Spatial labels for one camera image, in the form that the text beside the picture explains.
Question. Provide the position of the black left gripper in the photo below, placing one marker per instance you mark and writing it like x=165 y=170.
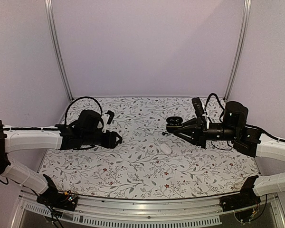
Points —
x=109 y=142

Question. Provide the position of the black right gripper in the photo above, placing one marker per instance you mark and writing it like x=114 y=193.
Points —
x=199 y=132

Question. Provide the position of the black earbuds charging case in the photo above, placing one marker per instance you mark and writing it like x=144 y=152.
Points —
x=173 y=123

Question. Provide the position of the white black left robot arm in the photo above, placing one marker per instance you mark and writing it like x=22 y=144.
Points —
x=90 y=129

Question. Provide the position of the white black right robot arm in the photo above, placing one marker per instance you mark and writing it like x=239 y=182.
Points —
x=249 y=140

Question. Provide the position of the white earbuds charging case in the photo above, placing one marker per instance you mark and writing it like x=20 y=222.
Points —
x=165 y=149

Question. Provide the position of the floral patterned table mat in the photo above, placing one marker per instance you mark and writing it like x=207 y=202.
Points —
x=137 y=168

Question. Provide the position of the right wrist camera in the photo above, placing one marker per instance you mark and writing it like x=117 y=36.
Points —
x=200 y=113

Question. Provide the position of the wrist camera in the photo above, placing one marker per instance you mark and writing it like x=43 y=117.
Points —
x=200 y=113
x=107 y=119

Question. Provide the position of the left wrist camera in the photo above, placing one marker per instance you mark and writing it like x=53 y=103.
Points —
x=107 y=119

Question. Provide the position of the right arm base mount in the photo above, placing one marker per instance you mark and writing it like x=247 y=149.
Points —
x=245 y=198

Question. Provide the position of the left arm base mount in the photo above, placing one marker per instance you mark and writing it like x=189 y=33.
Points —
x=66 y=200

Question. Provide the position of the left aluminium corner post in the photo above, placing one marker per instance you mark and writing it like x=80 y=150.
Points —
x=56 y=47

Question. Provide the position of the aluminium corner post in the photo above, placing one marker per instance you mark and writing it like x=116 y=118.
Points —
x=56 y=47
x=240 y=45

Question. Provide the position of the front aluminium frame rail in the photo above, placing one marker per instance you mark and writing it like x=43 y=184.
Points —
x=97 y=212

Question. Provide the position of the right aluminium corner post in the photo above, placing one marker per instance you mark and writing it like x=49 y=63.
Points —
x=240 y=45

